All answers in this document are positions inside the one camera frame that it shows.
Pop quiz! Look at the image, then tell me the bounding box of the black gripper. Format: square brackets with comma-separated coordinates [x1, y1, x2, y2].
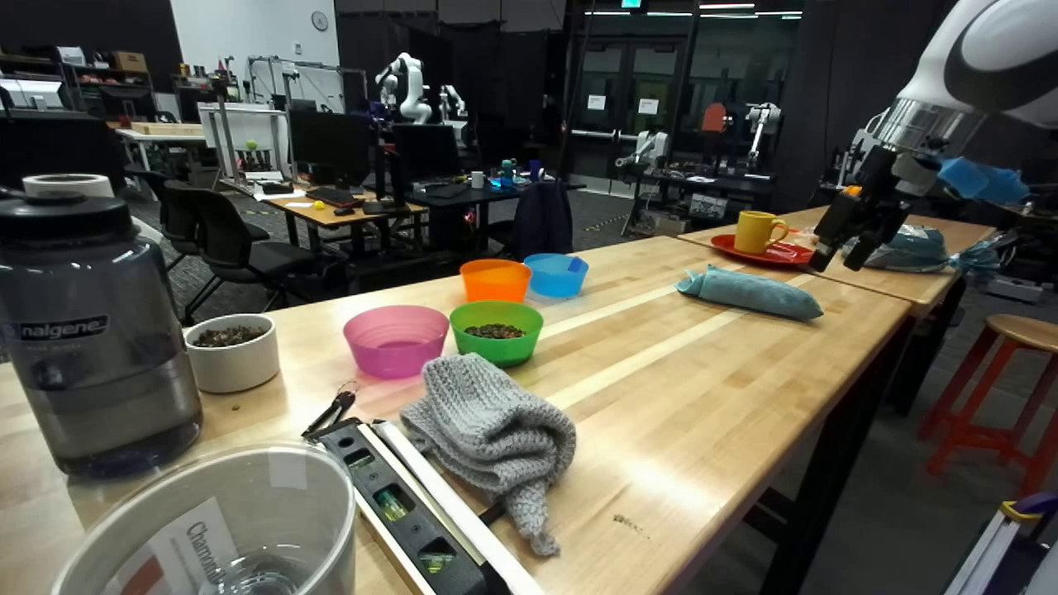
[811, 142, 924, 275]

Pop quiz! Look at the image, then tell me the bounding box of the blue cloth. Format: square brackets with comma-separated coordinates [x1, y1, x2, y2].
[675, 264, 827, 323]

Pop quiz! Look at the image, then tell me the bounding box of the short wooden table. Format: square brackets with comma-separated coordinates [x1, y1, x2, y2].
[675, 203, 1003, 424]

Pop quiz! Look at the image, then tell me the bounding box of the bagged stack of blue cloths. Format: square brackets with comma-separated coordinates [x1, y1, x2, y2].
[864, 221, 952, 278]

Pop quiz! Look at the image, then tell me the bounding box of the red plate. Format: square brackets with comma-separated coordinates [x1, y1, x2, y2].
[708, 232, 820, 275]

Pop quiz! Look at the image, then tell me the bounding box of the yellow mug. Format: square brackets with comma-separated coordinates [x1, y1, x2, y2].
[733, 208, 793, 258]

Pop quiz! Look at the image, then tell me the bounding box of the crumpled blue plastic wrap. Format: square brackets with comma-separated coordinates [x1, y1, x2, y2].
[950, 235, 1006, 280]

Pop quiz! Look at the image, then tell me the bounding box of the wooden stool with red legs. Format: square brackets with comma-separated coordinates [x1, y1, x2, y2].
[920, 310, 1058, 500]

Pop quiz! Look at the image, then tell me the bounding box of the long wooden table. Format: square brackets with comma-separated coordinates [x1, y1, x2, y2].
[0, 232, 920, 595]

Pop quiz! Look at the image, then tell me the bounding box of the blue plastic bowl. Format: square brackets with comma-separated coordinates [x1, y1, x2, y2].
[523, 253, 591, 301]

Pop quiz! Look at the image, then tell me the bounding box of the robot cart platform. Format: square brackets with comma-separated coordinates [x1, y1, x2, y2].
[941, 489, 1058, 595]

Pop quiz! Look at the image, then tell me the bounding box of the orange plastic bowl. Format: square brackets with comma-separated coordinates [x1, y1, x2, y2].
[457, 254, 535, 309]

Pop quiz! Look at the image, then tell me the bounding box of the green plastic bowl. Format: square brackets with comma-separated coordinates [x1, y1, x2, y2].
[447, 301, 546, 370]

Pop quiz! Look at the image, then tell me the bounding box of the grey knitted beanie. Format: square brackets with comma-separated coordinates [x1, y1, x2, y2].
[395, 352, 579, 561]

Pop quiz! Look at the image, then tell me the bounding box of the black computer monitor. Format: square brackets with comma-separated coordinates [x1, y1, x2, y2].
[389, 124, 467, 193]
[286, 109, 378, 193]

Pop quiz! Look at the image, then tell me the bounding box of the pink plastic bowl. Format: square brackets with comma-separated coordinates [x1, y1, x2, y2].
[341, 306, 452, 383]

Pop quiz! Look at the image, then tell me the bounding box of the black spirit level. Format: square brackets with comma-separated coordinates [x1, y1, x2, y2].
[312, 418, 499, 595]

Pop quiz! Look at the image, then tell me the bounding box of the background wooden desk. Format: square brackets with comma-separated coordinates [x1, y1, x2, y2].
[235, 179, 425, 258]

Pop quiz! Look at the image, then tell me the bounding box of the black office chair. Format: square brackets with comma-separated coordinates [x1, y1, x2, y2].
[163, 179, 335, 323]

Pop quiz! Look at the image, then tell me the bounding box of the large white bucket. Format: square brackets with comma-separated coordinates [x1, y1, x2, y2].
[50, 443, 360, 595]

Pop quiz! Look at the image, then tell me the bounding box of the white tape roll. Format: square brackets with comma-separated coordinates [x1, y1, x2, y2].
[21, 170, 116, 205]

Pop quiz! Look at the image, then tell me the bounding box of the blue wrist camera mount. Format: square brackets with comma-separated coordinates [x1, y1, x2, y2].
[935, 157, 1035, 213]

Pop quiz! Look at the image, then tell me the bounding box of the black clip handle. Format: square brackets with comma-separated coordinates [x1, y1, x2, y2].
[301, 391, 360, 447]

